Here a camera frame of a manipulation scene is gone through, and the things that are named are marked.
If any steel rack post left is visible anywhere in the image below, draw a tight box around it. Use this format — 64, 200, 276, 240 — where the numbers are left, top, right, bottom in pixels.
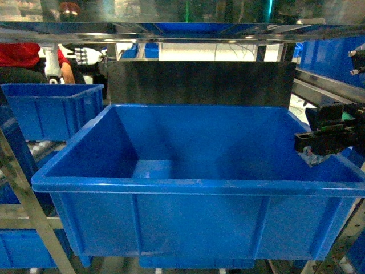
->
1, 133, 75, 273

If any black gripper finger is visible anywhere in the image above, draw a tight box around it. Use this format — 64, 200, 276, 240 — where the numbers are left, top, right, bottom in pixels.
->
305, 103, 355, 131
294, 129, 356, 156

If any blue bin left upper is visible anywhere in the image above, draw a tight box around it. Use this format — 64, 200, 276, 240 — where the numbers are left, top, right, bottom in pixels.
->
1, 84, 104, 141

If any steel upper shelf rail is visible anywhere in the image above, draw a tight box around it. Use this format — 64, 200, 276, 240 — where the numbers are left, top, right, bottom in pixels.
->
1, 22, 364, 45

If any blue bin lower shelf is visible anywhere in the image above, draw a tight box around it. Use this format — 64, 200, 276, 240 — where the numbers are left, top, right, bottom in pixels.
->
139, 256, 255, 269

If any steel rack post right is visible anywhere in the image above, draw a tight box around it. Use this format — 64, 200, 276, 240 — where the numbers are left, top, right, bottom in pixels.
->
301, 198, 364, 273

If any dark back panel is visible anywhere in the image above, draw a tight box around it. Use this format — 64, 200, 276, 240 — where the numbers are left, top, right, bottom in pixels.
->
108, 61, 296, 107

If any steel rack post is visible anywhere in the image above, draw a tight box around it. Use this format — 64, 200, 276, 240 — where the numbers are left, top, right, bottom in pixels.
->
301, 198, 364, 273
1, 133, 75, 273

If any person in red shirt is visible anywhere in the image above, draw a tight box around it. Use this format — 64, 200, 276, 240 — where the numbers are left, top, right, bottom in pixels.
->
1, 43, 85, 84

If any blue bin on shelf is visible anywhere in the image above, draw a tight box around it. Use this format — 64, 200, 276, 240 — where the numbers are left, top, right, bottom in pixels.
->
31, 105, 364, 260

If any white robotic hand background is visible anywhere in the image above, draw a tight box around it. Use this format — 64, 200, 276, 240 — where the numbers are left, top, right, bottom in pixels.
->
67, 47, 105, 66

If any blue bin left lower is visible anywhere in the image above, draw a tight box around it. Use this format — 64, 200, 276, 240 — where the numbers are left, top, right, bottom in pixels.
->
1, 229, 56, 269

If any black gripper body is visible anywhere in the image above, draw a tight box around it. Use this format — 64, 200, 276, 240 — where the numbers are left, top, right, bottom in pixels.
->
352, 104, 364, 156

